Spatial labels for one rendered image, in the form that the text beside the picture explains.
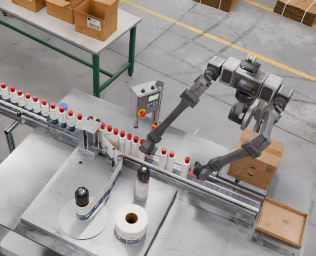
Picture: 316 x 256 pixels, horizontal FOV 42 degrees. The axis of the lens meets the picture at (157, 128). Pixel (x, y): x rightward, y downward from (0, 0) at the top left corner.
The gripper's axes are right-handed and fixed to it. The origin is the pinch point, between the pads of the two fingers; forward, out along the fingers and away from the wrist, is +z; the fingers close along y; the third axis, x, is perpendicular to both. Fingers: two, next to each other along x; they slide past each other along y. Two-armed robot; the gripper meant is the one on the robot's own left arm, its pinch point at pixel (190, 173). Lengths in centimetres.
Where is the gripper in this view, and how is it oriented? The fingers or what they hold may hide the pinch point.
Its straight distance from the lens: 284.7
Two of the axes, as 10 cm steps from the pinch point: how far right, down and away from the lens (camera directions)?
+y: -4.1, 6.3, -6.6
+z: -6.5, 3.0, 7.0
